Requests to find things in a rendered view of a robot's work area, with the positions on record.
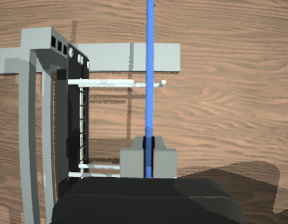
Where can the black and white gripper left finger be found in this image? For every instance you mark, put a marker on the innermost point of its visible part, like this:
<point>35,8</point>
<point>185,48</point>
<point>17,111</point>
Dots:
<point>133,160</point>

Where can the blue cable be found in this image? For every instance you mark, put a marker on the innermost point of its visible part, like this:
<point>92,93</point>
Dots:
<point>149,83</point>

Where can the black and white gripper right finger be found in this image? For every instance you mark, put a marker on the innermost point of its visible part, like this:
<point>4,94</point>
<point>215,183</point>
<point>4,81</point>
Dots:
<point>164,161</point>

